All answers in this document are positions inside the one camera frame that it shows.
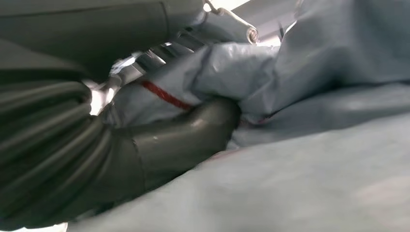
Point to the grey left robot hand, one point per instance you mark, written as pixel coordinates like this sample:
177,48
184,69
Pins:
179,144

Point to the grey parcel red print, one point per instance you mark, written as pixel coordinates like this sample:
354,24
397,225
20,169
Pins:
320,176

